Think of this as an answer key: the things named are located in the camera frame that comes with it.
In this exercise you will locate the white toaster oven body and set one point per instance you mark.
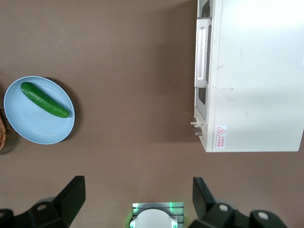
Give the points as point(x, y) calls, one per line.
point(256, 83)

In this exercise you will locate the small silver oven knob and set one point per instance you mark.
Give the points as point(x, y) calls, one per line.
point(193, 123)

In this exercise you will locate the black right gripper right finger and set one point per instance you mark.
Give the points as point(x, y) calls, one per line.
point(204, 202)

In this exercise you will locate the red warning sticker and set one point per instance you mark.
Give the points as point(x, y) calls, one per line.
point(221, 137)

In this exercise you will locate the light blue plate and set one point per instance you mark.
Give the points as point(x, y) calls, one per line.
point(42, 126)

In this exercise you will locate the brown wicker basket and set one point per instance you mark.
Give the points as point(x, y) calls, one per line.
point(2, 128)

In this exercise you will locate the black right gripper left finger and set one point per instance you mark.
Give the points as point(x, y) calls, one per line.
point(69, 199)

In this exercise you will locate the green cucumber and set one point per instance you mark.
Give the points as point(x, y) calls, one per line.
point(42, 99)

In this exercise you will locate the large silver oven knob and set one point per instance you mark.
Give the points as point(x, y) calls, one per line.
point(199, 132)

